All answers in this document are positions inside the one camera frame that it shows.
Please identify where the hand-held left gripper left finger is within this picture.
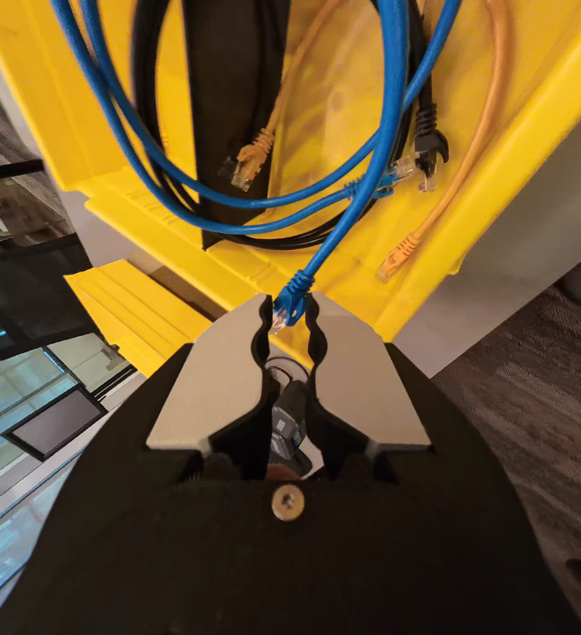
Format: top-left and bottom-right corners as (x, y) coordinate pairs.
(146, 293), (277, 454)

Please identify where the yellow ethernet cable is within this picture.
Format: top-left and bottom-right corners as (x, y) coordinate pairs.
(230, 0), (512, 283)

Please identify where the dark screen on stand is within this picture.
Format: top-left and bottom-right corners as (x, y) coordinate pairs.
(0, 384), (109, 462)

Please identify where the yellow divided plastic bin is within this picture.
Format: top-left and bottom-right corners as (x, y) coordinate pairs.
(0, 0), (581, 370)

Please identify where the blue ethernet cable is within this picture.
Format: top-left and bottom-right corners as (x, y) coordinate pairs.
(50, 0), (462, 335)

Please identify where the black mesh office chair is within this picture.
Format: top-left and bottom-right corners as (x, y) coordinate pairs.
(0, 233), (103, 360)

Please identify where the black power adapter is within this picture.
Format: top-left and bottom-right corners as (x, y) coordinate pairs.
(266, 357), (316, 479)

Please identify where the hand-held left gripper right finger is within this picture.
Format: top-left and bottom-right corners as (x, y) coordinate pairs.
(304, 292), (432, 453)

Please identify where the black bin divider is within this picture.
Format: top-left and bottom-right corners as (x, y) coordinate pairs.
(181, 0), (291, 250)

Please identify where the black ethernet cable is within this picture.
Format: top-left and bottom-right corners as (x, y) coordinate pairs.
(131, 0), (450, 250)

